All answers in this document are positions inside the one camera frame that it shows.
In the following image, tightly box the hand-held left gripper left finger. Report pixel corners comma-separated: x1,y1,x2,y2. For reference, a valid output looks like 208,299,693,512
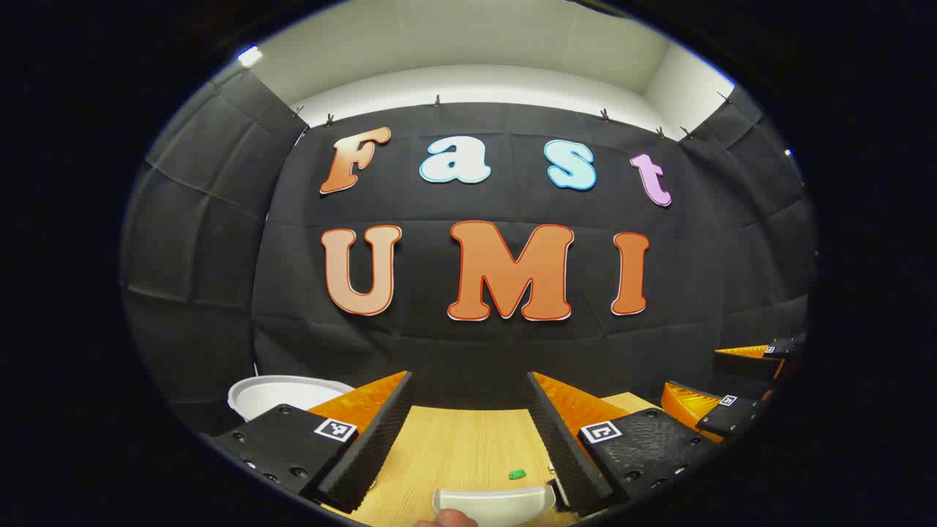
209,371,415,514

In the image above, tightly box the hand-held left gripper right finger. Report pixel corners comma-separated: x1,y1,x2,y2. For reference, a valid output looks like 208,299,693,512
527,371,717,517

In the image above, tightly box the wooden desktop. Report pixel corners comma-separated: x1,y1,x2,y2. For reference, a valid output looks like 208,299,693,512
322,392,660,527

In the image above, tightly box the grey plastic dustpan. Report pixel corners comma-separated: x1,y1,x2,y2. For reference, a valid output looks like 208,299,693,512
432,485,557,527

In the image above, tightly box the white ribbed garbage bin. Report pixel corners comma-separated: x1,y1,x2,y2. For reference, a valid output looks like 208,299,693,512
227,375,357,422

